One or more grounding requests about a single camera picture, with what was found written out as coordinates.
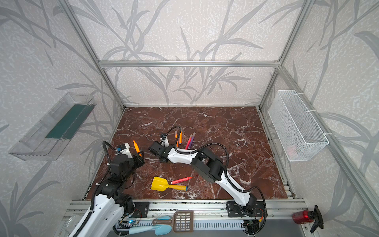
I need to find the pink marker pen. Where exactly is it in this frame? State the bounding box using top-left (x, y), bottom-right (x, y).
top-left (185, 134), bottom-right (193, 150)

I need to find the purple marker pen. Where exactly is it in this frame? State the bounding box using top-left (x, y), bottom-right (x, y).
top-left (189, 132), bottom-right (196, 149)

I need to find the red marker pen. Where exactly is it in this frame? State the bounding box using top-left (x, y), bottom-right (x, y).
top-left (171, 177), bottom-right (192, 185)

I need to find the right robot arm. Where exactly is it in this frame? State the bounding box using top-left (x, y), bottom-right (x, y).
top-left (149, 141), bottom-right (257, 217)

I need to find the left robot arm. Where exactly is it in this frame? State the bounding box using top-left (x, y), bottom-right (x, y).
top-left (70, 150), bottom-right (145, 237)

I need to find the yellow toy shovel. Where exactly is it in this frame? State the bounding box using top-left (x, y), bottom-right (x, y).
top-left (151, 177), bottom-right (188, 192)

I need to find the small circuit board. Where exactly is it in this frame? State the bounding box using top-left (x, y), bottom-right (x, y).
top-left (118, 219), bottom-right (139, 229)

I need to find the light blue spatula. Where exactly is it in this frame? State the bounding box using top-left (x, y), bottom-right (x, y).
top-left (128, 216), bottom-right (173, 236)

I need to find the red spray bottle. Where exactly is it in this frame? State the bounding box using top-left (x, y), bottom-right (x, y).
top-left (292, 205), bottom-right (324, 234)

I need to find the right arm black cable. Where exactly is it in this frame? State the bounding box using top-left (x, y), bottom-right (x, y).
top-left (163, 126), bottom-right (268, 235)

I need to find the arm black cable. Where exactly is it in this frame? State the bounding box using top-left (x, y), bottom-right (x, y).
top-left (70, 141), bottom-right (119, 237)
top-left (163, 126), bottom-right (268, 235)

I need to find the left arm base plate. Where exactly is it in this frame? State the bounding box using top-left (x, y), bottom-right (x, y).
top-left (130, 201), bottom-right (150, 218)

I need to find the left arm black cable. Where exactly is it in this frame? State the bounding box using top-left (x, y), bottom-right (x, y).
top-left (70, 141), bottom-right (119, 237)

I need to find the clear plastic wall tray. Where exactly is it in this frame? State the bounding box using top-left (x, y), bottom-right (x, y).
top-left (9, 92), bottom-right (97, 161)

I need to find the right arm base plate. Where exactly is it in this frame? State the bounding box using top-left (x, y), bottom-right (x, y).
top-left (226, 200), bottom-right (267, 218)

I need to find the aluminium front rail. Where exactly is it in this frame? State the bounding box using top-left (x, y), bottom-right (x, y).
top-left (59, 199), bottom-right (311, 232)

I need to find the white wire basket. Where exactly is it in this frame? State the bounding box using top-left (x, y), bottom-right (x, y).
top-left (268, 90), bottom-right (329, 162)

